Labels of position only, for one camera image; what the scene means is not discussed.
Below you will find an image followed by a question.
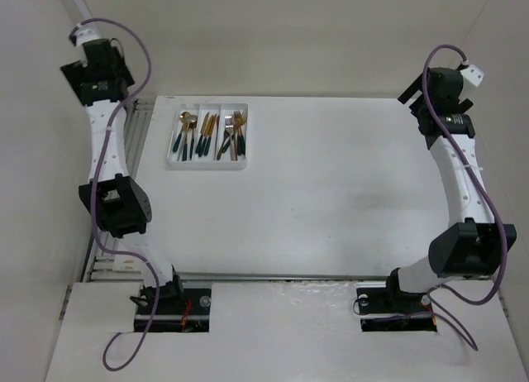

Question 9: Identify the gold knife green handle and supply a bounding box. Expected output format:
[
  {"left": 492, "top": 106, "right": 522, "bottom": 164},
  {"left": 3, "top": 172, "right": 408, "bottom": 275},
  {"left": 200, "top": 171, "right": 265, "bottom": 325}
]
[
  {"left": 198, "top": 113, "right": 214, "bottom": 157},
  {"left": 195, "top": 112, "right": 209, "bottom": 155}
]

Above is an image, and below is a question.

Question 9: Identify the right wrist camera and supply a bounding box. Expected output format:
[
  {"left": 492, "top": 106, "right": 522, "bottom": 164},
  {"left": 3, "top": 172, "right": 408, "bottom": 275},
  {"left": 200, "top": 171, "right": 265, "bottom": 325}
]
[{"left": 458, "top": 64, "right": 484, "bottom": 99}]

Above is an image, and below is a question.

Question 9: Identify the white cutlery tray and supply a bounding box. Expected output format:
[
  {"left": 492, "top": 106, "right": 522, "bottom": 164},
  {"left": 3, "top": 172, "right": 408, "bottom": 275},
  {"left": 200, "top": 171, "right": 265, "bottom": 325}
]
[{"left": 167, "top": 103, "right": 249, "bottom": 170}]

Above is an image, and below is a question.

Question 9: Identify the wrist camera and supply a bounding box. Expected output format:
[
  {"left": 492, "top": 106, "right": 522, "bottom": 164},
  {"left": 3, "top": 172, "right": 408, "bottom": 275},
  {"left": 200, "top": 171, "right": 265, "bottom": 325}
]
[
  {"left": 69, "top": 25, "right": 101, "bottom": 47},
  {"left": 458, "top": 64, "right": 484, "bottom": 99}
]

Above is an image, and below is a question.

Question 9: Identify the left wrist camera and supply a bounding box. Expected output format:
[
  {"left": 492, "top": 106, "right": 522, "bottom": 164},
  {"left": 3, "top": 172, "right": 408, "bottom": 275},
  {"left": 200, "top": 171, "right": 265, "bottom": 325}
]
[{"left": 69, "top": 25, "right": 101, "bottom": 47}]

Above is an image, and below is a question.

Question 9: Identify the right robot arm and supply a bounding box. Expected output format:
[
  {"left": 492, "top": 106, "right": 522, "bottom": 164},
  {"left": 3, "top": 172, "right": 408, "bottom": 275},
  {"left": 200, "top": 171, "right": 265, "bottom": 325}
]
[{"left": 383, "top": 64, "right": 517, "bottom": 311}]

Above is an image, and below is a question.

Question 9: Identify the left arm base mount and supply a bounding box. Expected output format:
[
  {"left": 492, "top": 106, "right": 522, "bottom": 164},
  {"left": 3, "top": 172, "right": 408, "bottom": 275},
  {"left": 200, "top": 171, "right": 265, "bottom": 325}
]
[{"left": 130, "top": 282, "right": 212, "bottom": 333}]

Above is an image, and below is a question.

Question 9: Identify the silver fork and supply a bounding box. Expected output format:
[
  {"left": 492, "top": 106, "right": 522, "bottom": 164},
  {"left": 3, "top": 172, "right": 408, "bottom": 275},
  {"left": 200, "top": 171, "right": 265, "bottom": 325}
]
[{"left": 217, "top": 115, "right": 232, "bottom": 160}]

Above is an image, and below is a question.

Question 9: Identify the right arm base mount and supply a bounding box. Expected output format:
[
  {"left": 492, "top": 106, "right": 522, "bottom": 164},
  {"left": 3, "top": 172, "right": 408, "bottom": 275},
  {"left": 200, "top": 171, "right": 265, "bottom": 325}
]
[{"left": 353, "top": 281, "right": 437, "bottom": 332}]

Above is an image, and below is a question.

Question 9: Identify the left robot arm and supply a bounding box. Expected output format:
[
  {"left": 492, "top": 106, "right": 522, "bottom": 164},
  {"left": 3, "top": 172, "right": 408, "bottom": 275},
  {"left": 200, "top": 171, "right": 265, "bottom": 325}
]
[{"left": 61, "top": 39, "right": 185, "bottom": 313}]

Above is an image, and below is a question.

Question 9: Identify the rose gold knife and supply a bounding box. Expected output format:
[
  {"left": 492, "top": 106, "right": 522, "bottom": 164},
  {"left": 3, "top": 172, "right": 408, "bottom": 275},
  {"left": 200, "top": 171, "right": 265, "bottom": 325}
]
[{"left": 207, "top": 114, "right": 219, "bottom": 151}]

